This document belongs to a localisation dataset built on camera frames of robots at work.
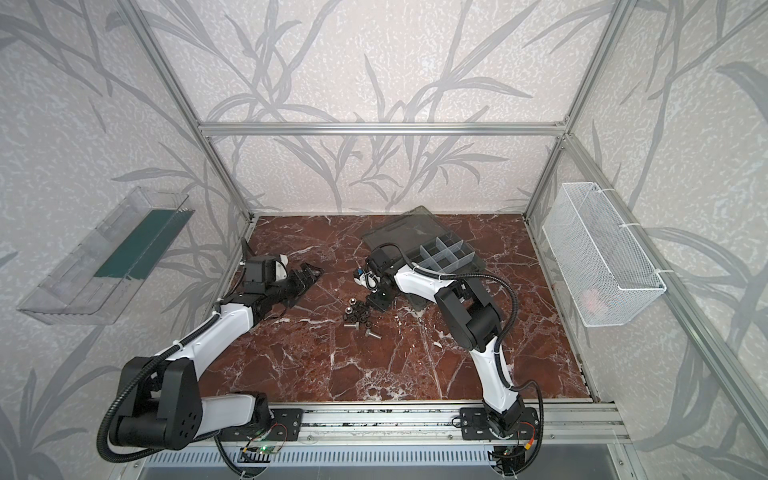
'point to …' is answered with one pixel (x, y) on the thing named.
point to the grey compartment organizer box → (430, 242)
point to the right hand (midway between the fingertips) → (379, 290)
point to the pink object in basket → (593, 301)
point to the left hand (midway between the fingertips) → (320, 269)
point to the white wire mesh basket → (609, 278)
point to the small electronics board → (260, 454)
